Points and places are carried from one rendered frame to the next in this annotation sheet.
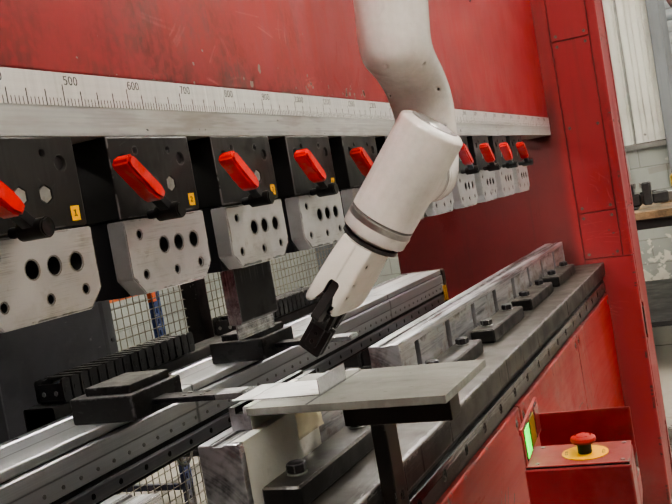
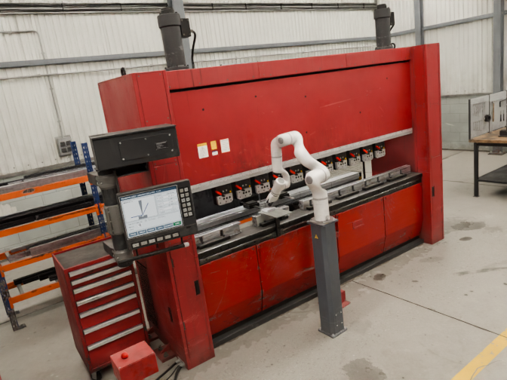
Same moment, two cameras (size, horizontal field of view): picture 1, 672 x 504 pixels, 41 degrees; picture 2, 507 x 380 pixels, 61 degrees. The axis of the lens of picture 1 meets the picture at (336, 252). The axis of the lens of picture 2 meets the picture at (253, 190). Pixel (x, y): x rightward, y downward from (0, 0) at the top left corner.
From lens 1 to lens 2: 2.88 m
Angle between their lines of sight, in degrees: 34
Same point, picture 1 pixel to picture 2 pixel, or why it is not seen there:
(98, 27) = (235, 167)
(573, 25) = (421, 101)
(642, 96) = not seen: outside the picture
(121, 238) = (237, 193)
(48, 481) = (235, 216)
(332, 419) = not seen: hidden behind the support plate
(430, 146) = (278, 185)
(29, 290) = (223, 200)
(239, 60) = (262, 162)
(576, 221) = (416, 159)
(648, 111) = not seen: outside the picture
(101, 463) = (244, 213)
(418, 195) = (278, 190)
